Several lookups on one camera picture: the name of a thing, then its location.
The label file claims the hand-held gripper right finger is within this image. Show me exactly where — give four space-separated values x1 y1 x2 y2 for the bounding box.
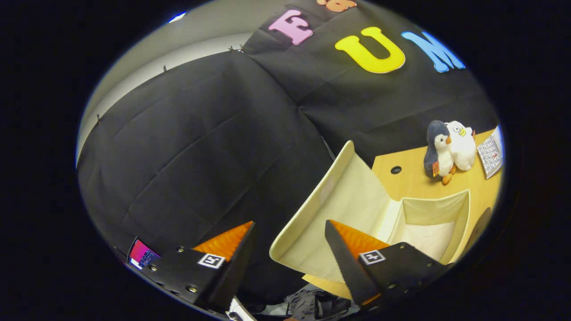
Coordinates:
325 220 448 308

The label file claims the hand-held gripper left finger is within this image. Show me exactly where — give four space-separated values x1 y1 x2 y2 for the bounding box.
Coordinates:
142 222 257 313

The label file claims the beige fabric storage box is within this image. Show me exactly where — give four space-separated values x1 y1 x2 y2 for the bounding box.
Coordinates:
269 140 471 286

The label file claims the dark grey cloth bundle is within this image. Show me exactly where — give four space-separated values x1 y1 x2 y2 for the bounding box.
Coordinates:
285 288 353 319

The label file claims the pink lit screen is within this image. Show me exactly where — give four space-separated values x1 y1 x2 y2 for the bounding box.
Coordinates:
127 238 160 270

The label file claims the black backdrop cloth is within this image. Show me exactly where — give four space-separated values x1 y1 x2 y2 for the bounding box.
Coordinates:
77 0 500 308

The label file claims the grey white penguin plush toy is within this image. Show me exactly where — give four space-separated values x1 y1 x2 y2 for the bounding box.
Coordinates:
423 120 456 185

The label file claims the white duck plush toy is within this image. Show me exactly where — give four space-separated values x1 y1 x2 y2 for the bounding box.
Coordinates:
446 120 477 172

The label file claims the patterned cover white book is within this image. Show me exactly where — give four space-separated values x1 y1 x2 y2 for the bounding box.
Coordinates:
476 126 505 180

